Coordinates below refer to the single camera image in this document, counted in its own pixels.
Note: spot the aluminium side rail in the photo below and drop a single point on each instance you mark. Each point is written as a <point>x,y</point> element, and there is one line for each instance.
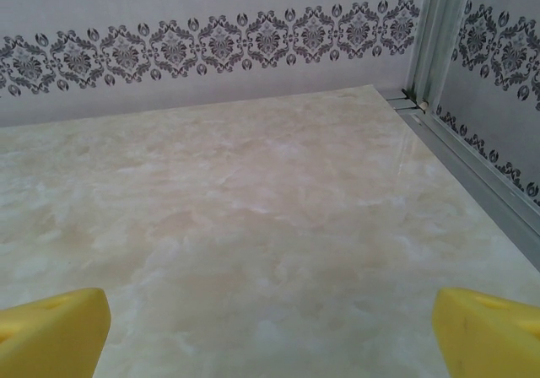
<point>464,150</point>

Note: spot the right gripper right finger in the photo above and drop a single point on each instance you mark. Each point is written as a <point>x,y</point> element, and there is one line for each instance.
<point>493,340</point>

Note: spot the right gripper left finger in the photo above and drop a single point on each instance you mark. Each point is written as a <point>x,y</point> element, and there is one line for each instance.
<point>50,340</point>

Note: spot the aluminium frame post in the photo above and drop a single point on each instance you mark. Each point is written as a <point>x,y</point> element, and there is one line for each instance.
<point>439,36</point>

